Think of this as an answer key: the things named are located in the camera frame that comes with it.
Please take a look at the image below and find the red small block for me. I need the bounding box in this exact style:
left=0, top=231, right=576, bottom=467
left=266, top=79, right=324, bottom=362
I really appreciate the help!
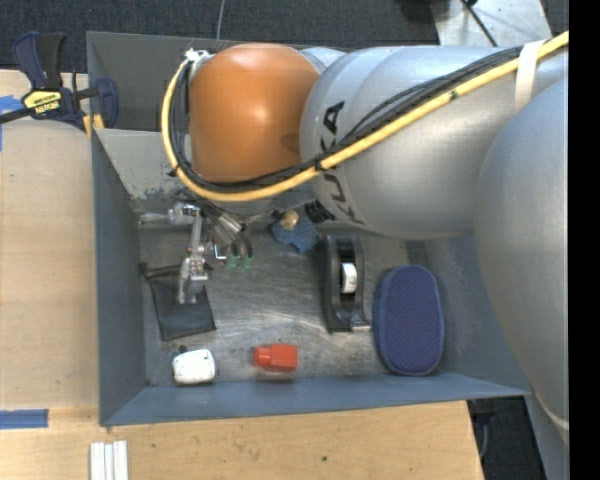
left=252, top=343, right=300, bottom=374

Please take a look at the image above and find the black cloth pouch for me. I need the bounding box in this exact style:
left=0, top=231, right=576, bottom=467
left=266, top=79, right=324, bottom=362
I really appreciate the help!
left=140, top=262, right=218, bottom=342

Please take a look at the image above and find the black tape dispenser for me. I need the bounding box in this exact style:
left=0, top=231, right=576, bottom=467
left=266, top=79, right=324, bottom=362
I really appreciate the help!
left=321, top=233, right=373, bottom=335

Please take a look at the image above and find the white small box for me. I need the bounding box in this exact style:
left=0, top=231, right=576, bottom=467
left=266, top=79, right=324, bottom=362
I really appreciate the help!
left=171, top=348, right=217, bottom=386

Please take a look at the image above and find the grey metal bin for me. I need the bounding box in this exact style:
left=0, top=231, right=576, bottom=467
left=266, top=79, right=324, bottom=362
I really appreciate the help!
left=84, top=30, right=534, bottom=428

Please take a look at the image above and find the pale wood board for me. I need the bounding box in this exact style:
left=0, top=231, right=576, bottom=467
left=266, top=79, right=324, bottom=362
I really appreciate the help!
left=0, top=116, right=101, bottom=412

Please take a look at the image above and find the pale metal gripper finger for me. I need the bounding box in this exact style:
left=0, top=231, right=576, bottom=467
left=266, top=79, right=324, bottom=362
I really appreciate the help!
left=186, top=257, right=210, bottom=305
left=177, top=256, right=193, bottom=305

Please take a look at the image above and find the blue oval sponge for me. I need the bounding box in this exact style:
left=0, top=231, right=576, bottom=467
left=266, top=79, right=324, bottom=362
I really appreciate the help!
left=372, top=263, right=446, bottom=377

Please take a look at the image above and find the blue toy with beige knob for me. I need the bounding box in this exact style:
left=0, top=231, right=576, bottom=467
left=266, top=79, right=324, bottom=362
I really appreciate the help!
left=269, top=209, right=322, bottom=254

